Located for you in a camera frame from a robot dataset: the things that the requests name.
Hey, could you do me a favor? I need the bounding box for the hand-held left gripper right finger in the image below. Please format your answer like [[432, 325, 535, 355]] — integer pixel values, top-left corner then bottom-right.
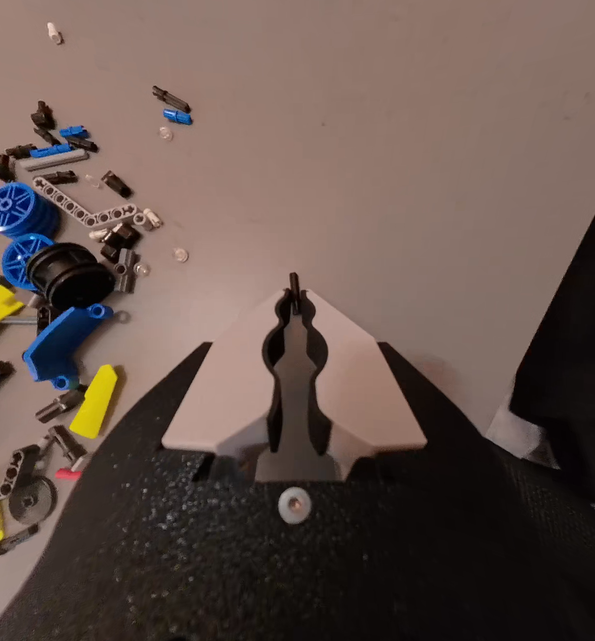
[[299, 289, 428, 477]]

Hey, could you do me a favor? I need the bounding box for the grey bent lego liftarm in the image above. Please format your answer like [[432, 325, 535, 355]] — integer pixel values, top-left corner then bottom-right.
[[33, 175, 139, 228]]

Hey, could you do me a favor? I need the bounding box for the grey lego pulley wheel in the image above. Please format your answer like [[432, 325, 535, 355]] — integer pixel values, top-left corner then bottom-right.
[[9, 473, 57, 525]]

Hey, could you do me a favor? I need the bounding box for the black lego axle connector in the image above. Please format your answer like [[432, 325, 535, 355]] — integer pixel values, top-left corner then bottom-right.
[[35, 390, 85, 420]]

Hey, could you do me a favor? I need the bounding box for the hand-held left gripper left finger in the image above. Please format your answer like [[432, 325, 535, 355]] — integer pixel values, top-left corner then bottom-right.
[[161, 289, 295, 470]]

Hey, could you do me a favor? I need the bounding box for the grey lego connector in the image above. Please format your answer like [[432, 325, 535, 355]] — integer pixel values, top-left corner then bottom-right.
[[114, 249, 139, 293]]

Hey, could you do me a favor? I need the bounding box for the blue curved lego panel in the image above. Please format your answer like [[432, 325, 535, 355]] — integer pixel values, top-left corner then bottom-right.
[[23, 304, 114, 390]]

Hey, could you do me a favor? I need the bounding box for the grey lego beam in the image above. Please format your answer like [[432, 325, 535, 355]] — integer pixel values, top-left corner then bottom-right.
[[16, 150, 89, 172]]

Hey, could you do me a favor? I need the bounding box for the black lego wheel hub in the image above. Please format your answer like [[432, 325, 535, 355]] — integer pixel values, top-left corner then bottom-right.
[[26, 243, 116, 310]]

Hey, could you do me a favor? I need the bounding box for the blue lego wheel hub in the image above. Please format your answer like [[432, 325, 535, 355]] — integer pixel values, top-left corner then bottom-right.
[[0, 181, 61, 238], [2, 233, 57, 288]]

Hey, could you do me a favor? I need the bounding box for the black lego bracket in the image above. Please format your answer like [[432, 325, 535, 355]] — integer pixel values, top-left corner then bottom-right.
[[99, 221, 143, 261]]

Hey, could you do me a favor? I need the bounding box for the thin black lego liftarm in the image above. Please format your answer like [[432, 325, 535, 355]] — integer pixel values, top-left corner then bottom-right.
[[0, 523, 40, 563]]

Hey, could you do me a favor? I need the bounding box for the person's black clothing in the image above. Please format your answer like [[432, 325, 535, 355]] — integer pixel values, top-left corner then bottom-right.
[[509, 169, 595, 524]]

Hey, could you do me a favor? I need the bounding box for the yellow lego wedge panel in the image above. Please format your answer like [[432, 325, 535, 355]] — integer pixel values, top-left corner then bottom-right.
[[69, 364, 119, 440]]

